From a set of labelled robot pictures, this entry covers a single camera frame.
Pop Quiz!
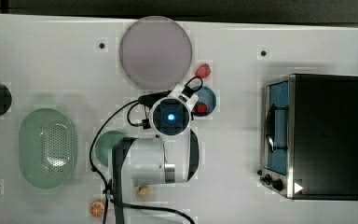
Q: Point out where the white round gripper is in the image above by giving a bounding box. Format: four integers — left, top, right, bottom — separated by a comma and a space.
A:
150, 84, 199, 136

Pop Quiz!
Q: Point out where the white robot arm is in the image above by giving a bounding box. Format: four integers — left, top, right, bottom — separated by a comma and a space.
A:
109, 84, 200, 224

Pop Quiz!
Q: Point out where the green oval strainer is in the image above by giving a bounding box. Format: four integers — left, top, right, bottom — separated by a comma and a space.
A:
19, 108, 76, 189

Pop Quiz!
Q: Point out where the red strawberry in bowl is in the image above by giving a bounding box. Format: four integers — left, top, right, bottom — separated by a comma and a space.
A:
194, 103, 208, 116

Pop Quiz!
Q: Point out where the blue bowl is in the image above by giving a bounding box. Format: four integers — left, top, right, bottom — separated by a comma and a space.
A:
193, 87, 216, 117

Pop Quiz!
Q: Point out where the pink strawberry on table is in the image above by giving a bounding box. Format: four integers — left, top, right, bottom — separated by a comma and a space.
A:
196, 63, 212, 78

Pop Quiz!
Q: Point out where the grey round plate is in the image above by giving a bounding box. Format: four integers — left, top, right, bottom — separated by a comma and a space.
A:
119, 16, 192, 90

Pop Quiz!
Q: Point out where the green round cup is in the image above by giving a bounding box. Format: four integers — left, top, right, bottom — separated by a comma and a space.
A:
95, 131, 126, 166

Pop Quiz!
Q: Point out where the yellow toy food piece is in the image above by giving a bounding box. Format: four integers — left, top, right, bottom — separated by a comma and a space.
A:
135, 186, 151, 197

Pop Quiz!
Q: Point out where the orange slice toy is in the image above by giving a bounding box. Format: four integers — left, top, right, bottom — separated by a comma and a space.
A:
89, 200, 105, 217

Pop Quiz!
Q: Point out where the silver toaster oven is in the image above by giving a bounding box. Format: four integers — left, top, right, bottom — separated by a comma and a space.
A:
257, 74, 358, 201

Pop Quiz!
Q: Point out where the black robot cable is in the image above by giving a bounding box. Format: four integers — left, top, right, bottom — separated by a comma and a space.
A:
89, 76, 204, 224

